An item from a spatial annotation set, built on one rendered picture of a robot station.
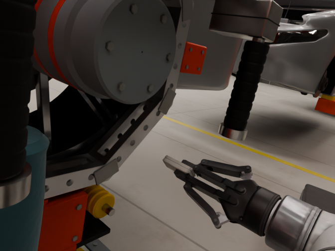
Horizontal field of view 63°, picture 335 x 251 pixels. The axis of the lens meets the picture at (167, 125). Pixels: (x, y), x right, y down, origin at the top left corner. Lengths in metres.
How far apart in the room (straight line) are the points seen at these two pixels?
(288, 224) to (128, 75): 0.31
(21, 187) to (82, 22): 0.18
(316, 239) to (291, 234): 0.03
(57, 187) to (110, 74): 0.27
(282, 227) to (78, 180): 0.35
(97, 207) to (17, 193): 0.43
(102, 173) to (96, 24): 0.33
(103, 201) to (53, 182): 0.15
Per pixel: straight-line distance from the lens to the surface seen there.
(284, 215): 0.46
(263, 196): 0.48
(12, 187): 0.19
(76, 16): 0.33
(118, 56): 0.31
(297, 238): 0.45
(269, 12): 0.42
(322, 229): 0.45
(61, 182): 0.51
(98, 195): 0.62
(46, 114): 0.57
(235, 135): 0.43
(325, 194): 1.60
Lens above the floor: 0.86
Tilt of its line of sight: 15 degrees down
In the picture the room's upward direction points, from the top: 12 degrees clockwise
